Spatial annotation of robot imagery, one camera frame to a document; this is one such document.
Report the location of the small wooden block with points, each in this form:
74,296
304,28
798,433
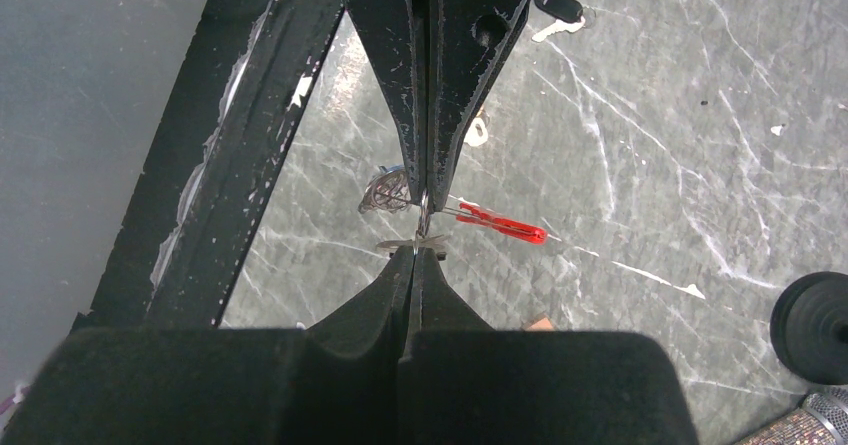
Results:
540,324

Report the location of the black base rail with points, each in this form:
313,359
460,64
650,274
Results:
222,141

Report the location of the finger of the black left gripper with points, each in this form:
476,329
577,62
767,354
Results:
467,43
393,38

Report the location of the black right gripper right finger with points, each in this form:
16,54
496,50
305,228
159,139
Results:
440,322

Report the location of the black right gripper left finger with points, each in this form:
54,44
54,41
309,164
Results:
375,321

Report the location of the black tag with key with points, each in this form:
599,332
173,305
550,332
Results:
568,14

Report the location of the red handled key holder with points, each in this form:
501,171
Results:
388,191

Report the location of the yellow key tag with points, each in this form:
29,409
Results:
477,133

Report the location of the black microphone stand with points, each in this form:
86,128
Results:
808,328

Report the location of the glitter silver microphone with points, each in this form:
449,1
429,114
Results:
820,419

